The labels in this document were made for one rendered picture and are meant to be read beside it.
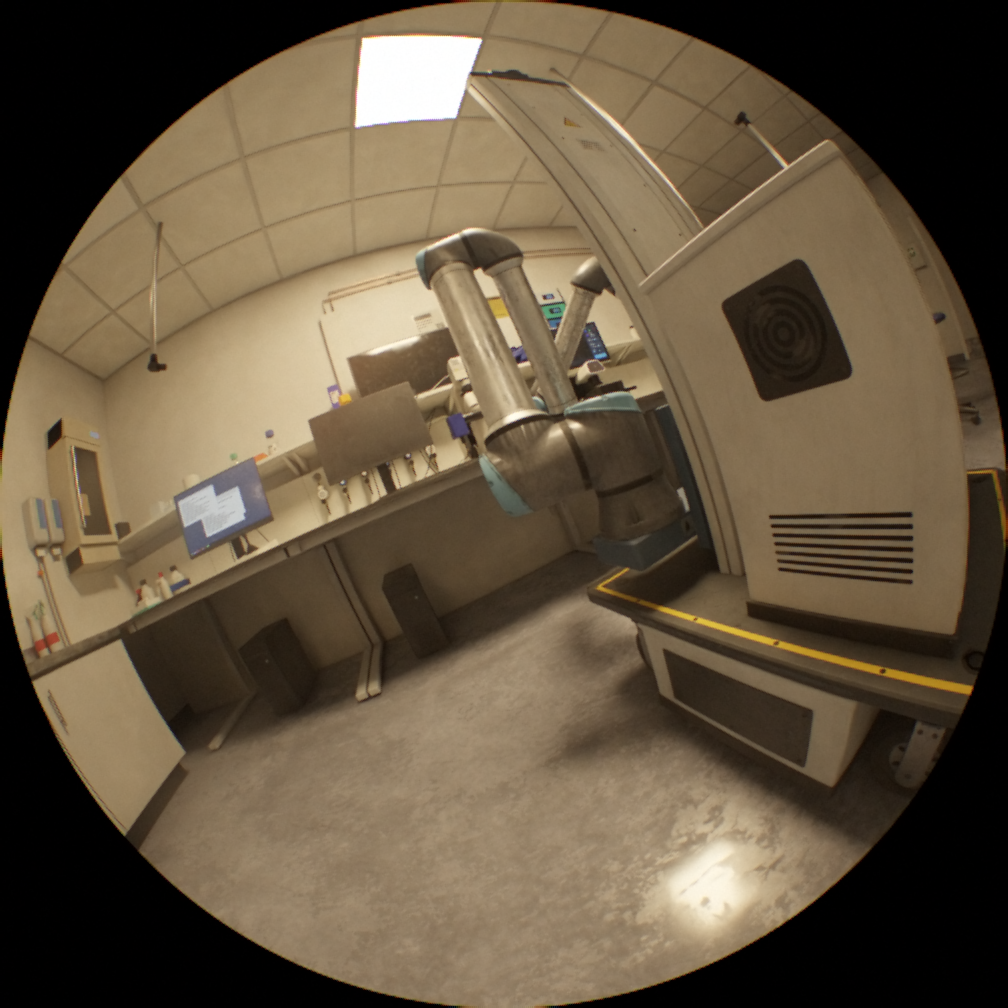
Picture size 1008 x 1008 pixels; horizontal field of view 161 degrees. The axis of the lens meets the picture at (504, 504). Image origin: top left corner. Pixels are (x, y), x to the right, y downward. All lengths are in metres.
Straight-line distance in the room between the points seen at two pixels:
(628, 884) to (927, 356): 0.77
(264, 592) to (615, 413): 2.16
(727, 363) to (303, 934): 1.24
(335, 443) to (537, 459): 1.24
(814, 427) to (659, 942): 0.71
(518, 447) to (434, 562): 1.62
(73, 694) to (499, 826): 1.50
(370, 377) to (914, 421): 2.24
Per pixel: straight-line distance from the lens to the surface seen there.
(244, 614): 2.48
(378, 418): 1.75
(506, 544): 2.29
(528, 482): 0.66
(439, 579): 2.23
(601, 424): 0.67
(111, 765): 1.72
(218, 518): 1.98
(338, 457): 1.72
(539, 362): 0.96
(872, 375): 0.40
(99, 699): 1.77
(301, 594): 2.31
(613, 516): 0.70
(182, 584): 2.33
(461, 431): 1.44
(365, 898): 0.93
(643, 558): 0.67
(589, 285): 1.26
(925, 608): 0.49
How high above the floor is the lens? 0.66
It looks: 4 degrees down
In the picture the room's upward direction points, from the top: 22 degrees counter-clockwise
